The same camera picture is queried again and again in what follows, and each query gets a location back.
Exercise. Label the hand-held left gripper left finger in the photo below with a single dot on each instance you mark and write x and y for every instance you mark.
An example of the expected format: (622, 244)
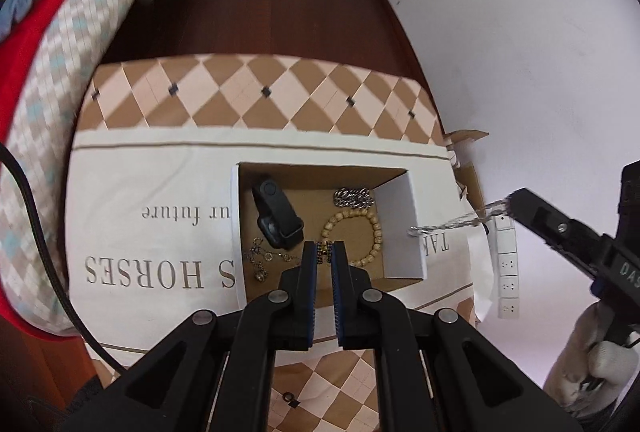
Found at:
(310, 272)

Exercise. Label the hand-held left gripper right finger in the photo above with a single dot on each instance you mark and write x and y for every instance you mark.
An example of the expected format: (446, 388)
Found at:
(340, 272)

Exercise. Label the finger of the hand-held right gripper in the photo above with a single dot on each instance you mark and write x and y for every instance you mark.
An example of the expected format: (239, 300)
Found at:
(550, 224)

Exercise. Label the black smart band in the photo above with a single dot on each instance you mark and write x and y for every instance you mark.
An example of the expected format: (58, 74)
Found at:
(280, 212)

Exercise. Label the white cardboard box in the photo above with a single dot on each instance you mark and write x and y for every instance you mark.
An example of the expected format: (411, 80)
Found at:
(305, 204)

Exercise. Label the person's right hand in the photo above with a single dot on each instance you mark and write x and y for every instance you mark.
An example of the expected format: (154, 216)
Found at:
(607, 362)

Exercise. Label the white power strip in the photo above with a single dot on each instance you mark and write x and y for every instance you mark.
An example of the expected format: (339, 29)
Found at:
(507, 282)

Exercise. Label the brown cardboard box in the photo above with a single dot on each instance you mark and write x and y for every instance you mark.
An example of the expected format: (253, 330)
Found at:
(470, 172)

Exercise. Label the table with checkered cloth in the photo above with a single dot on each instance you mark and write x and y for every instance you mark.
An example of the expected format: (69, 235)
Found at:
(150, 162)

